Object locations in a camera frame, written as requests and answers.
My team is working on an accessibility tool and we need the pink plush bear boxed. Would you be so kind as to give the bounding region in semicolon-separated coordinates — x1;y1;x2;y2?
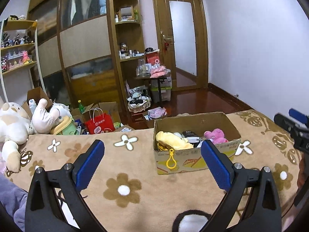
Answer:
204;128;228;145

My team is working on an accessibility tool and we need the black Face tissue pack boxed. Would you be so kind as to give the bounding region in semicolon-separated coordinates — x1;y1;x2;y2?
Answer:
182;131;200;143

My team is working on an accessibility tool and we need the yellow plush toy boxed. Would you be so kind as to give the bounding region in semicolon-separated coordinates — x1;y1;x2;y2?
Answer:
155;131;194;170

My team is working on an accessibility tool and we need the person's purple trouser leg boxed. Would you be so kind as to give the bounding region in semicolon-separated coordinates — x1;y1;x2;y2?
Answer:
0;174;28;231

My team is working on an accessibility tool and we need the beige flower pattern blanket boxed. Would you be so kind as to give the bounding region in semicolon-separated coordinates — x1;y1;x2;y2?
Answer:
6;110;302;231

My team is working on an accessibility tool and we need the large white brown plush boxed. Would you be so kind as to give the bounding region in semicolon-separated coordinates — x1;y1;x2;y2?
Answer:
1;102;35;173

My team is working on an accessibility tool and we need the green yellow plush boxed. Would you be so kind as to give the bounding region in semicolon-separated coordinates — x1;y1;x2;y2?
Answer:
50;116;76;135

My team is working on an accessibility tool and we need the white plush rabbit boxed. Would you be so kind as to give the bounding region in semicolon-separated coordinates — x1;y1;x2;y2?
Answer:
32;98;61;134

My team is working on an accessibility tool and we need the red paper shopping bag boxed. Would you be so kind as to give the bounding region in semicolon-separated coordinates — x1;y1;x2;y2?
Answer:
85;107;115;135

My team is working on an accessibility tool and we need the green bottle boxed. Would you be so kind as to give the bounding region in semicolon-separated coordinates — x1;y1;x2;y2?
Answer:
77;100;85;114

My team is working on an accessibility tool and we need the open brown cardboard box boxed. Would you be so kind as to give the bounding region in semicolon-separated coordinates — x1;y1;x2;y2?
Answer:
71;102;121;123

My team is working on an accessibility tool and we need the clear plastic storage bin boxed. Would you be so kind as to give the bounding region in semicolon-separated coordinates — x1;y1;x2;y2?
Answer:
151;76;172;103

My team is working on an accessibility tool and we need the white yellow display shelf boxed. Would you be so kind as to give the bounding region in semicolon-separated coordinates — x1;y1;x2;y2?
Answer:
1;17;46;102

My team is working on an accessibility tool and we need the wicker basket with items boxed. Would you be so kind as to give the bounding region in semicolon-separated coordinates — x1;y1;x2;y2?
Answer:
125;81;151;114

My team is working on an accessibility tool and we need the pink cloth pile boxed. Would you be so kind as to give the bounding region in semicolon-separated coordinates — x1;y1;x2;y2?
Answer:
150;66;168;78

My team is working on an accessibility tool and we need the red bag on shelf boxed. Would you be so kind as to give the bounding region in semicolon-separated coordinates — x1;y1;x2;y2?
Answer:
145;50;160;66

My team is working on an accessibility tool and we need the small black side table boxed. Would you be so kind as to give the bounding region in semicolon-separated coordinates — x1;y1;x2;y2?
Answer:
134;73;172;108

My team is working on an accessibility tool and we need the wooden door with glass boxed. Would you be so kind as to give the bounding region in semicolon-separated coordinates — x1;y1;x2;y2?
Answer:
153;0;208;91

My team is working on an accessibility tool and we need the wooden wardrobe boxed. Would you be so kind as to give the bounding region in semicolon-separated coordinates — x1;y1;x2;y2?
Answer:
27;0;146;119

